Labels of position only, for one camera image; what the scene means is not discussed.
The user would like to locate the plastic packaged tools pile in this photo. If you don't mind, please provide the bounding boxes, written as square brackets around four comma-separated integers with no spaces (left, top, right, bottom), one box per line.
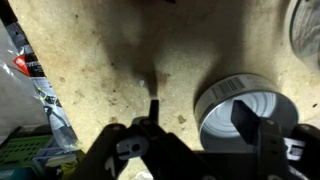
[0,19,82,152]

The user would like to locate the green plastic basket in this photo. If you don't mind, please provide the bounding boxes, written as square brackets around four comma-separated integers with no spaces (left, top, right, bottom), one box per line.
[0,134,54,168]

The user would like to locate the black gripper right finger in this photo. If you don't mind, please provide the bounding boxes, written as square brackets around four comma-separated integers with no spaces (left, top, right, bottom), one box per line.
[230,99,289,180]

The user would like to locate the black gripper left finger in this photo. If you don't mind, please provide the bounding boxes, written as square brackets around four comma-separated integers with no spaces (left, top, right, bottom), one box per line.
[138,99,193,161]

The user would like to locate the white tin can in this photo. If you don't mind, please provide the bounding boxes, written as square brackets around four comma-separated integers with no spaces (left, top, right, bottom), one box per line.
[194,73,300,154]

